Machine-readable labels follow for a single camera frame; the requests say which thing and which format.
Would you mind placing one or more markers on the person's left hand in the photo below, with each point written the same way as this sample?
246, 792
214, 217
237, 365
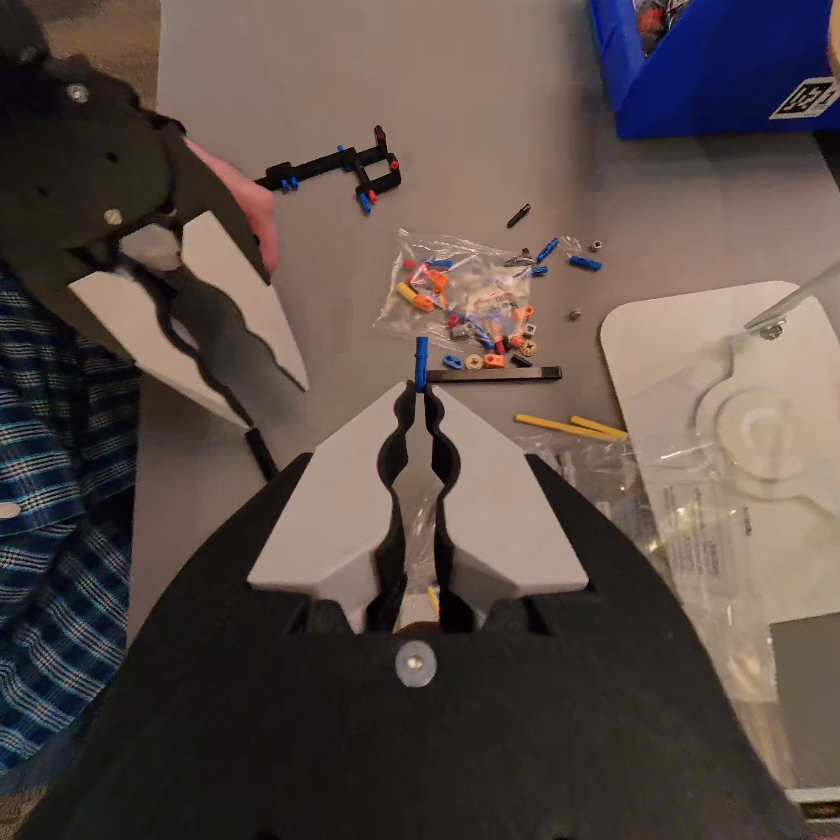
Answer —
253, 207

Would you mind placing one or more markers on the clear acrylic stand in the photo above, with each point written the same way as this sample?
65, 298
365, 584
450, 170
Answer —
761, 433

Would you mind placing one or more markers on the black lego pin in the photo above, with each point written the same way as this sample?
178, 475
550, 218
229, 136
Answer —
518, 215

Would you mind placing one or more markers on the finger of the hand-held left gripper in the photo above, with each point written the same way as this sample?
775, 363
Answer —
124, 315
243, 289

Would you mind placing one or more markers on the bag of lego parts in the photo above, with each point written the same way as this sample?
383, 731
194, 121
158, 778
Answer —
656, 23

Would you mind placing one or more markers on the person's plaid shirt torso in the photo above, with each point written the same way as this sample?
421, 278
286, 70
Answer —
59, 590

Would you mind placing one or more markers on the large clear plastic bag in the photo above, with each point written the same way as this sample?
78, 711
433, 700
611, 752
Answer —
689, 544

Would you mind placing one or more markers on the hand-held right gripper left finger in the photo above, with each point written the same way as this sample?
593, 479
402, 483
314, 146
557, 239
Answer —
328, 512

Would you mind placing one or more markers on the yellow lego axle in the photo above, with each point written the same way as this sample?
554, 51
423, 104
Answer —
600, 426
558, 425

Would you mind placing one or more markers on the black lego frame assembly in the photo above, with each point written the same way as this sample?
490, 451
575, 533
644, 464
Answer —
315, 164

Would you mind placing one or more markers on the blue storage bin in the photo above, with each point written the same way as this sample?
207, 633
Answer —
709, 79

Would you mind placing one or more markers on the long black lego beam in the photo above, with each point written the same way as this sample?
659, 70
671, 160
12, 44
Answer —
512, 375

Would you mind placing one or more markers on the pile of small lego pieces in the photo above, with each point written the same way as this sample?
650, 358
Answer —
489, 328

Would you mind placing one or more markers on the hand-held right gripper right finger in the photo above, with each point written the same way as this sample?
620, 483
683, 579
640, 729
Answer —
505, 512

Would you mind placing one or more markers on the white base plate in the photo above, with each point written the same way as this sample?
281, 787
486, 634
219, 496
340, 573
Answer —
656, 341

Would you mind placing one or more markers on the dark grey lego piece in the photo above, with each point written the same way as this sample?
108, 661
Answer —
522, 258

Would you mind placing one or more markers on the clear bag of lego pieces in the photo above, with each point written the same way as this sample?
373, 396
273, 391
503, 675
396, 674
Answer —
459, 259

